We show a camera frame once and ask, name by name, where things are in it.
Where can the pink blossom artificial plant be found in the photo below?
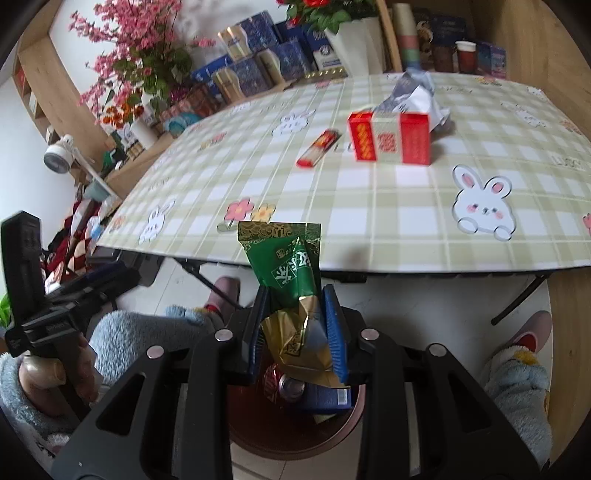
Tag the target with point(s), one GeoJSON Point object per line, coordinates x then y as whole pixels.
{"type": "Point", "coordinates": [134, 37]}

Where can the brown cup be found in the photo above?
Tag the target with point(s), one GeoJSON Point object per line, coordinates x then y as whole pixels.
{"type": "Point", "coordinates": [443, 57]}

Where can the red cup with white rim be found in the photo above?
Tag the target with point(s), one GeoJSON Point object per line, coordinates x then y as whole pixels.
{"type": "Point", "coordinates": [465, 57]}

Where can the brown plastic bin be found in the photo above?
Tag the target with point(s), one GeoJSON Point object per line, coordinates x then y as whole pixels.
{"type": "Point", "coordinates": [295, 434]}

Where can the person's left leg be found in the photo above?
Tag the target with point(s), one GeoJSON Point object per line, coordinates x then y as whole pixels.
{"type": "Point", "coordinates": [138, 332]}

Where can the red and white checked blanket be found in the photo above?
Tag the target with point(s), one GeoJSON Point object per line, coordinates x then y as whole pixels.
{"type": "Point", "coordinates": [78, 230]}

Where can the striped wicker planter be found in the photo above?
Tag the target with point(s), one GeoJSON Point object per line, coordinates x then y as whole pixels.
{"type": "Point", "coordinates": [184, 115]}

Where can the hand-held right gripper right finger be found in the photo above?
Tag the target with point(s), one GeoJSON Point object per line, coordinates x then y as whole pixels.
{"type": "Point", "coordinates": [337, 341]}

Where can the dark blue gift box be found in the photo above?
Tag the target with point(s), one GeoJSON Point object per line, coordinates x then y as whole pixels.
{"type": "Point", "coordinates": [443, 30]}

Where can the wooden shelf unit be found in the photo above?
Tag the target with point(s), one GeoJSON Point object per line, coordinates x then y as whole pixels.
{"type": "Point", "coordinates": [51, 87]}

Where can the pink right slipper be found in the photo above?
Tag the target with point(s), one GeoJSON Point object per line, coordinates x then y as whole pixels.
{"type": "Point", "coordinates": [531, 330]}

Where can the person's right leg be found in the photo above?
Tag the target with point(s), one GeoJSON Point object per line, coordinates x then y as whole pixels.
{"type": "Point", "coordinates": [517, 401]}

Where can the pink slipper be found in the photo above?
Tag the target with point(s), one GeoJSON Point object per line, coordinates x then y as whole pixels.
{"type": "Point", "coordinates": [224, 290]}
{"type": "Point", "coordinates": [531, 330]}

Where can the white cylinder vase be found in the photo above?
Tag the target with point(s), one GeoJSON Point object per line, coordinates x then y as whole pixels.
{"type": "Point", "coordinates": [144, 134]}

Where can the person's left hand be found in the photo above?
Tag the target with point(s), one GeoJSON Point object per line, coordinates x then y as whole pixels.
{"type": "Point", "coordinates": [41, 374]}

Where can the person's leg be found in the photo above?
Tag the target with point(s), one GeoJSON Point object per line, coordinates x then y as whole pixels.
{"type": "Point", "coordinates": [138, 332]}
{"type": "Point", "coordinates": [517, 401]}

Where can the orange artificial flowers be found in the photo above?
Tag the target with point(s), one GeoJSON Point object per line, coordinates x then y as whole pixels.
{"type": "Point", "coordinates": [117, 115]}

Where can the black folding table frame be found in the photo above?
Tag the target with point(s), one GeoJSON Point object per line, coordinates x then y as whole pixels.
{"type": "Point", "coordinates": [517, 300]}

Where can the blue cardboard box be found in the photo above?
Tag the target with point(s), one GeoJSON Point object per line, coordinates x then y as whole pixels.
{"type": "Point", "coordinates": [323, 397]}

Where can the small blue carton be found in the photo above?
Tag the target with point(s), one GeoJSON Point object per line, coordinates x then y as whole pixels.
{"type": "Point", "coordinates": [491, 60]}

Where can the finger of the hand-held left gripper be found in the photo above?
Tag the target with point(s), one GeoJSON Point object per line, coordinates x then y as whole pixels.
{"type": "Point", "coordinates": [120, 284]}
{"type": "Point", "coordinates": [87, 279]}

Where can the gold leaf tray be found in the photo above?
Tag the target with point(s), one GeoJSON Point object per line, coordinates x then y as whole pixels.
{"type": "Point", "coordinates": [325, 73]}

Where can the black case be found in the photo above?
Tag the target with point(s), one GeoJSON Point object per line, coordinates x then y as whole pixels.
{"type": "Point", "coordinates": [143, 267]}

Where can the blue and white box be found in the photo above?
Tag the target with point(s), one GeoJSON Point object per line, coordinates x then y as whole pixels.
{"type": "Point", "coordinates": [321, 50]}

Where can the crushed red drink can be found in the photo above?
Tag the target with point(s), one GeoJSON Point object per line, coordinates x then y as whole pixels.
{"type": "Point", "coordinates": [288, 385]}

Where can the white desk fan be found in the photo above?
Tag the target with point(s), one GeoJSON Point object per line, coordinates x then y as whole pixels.
{"type": "Point", "coordinates": [57, 157]}

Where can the green tea packet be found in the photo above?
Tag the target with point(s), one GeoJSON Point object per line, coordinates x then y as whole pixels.
{"type": "Point", "coordinates": [286, 272]}

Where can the checked bunny tablecloth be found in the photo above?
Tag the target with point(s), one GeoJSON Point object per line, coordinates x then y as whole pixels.
{"type": "Point", "coordinates": [369, 221]}

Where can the white faceted flower pot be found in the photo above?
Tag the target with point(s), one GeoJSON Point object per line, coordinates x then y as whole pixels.
{"type": "Point", "coordinates": [355, 46]}

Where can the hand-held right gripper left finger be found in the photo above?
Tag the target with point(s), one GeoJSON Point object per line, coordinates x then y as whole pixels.
{"type": "Point", "coordinates": [258, 341]}

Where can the flat blue box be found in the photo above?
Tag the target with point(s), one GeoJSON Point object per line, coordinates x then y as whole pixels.
{"type": "Point", "coordinates": [210, 69]}

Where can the person's left forearm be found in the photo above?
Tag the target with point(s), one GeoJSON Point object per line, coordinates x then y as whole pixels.
{"type": "Point", "coordinates": [18, 415]}

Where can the red orange snack stick packet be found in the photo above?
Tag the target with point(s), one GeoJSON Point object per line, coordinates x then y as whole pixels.
{"type": "Point", "coordinates": [318, 147]}

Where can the red and white box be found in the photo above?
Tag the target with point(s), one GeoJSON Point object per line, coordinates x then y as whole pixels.
{"type": "Point", "coordinates": [406, 138]}

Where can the stack of pastel cups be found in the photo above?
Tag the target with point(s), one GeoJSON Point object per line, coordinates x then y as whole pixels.
{"type": "Point", "coordinates": [406, 37]}

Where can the pink left slipper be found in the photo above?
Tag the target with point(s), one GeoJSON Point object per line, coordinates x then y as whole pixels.
{"type": "Point", "coordinates": [224, 290]}

